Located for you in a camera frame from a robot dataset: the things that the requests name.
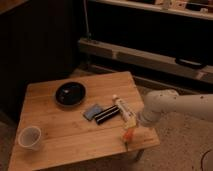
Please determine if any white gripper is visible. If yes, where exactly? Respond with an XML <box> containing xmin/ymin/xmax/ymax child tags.
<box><xmin>113</xmin><ymin>95</ymin><xmax>137</xmax><ymax>130</ymax></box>

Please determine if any orange pepper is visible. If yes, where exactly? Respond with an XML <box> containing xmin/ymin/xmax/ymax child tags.
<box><xmin>122</xmin><ymin>128</ymin><xmax>134</xmax><ymax>143</ymax></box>

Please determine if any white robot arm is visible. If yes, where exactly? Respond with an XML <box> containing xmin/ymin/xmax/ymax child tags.
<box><xmin>113</xmin><ymin>89</ymin><xmax>213</xmax><ymax>129</ymax></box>

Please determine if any black ceramic bowl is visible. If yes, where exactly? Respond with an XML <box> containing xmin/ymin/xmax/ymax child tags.
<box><xmin>55</xmin><ymin>82</ymin><xmax>86</xmax><ymax>107</ymax></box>

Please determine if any black striped block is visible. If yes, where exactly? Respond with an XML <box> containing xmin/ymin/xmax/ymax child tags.
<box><xmin>94</xmin><ymin>105</ymin><xmax>120</xmax><ymax>125</ymax></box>

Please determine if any long grey baseboard shelf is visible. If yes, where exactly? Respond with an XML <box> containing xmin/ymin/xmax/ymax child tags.
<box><xmin>78</xmin><ymin>38</ymin><xmax>213</xmax><ymax>84</ymax></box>

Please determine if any wooden folding table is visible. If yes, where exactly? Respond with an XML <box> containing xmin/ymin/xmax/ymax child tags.
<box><xmin>8</xmin><ymin>72</ymin><xmax>160</xmax><ymax>171</ymax></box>

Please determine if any thin metal pole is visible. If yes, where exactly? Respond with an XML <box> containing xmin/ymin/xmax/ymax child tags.
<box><xmin>83</xmin><ymin>0</ymin><xmax>91</xmax><ymax>41</ymax></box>

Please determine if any clear plastic cup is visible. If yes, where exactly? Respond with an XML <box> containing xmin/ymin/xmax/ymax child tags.
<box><xmin>18</xmin><ymin>126</ymin><xmax>42</xmax><ymax>150</ymax></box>

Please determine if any upper wooden shelf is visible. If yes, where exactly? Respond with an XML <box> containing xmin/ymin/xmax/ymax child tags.
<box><xmin>89</xmin><ymin>0</ymin><xmax>213</xmax><ymax>21</ymax></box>

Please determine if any black handle strap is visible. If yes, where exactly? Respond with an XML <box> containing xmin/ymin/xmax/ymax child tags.
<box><xmin>175</xmin><ymin>57</ymin><xmax>205</xmax><ymax>70</ymax></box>

